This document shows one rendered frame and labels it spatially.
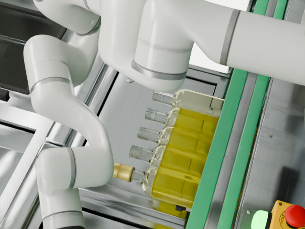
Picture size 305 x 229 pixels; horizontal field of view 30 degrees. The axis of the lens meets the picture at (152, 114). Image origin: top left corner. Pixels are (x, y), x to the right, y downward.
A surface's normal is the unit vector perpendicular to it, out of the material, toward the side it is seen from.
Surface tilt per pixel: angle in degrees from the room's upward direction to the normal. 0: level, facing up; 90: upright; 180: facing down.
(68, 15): 129
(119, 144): 90
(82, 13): 141
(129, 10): 101
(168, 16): 87
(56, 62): 112
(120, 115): 90
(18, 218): 90
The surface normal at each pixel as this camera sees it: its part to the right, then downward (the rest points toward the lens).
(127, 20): -0.02, 0.36
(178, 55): 0.42, 0.42
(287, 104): 0.04, -0.60
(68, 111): -0.15, 0.72
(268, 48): -0.22, 0.20
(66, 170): 0.42, -0.02
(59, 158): 0.35, -0.55
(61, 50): 0.79, -0.44
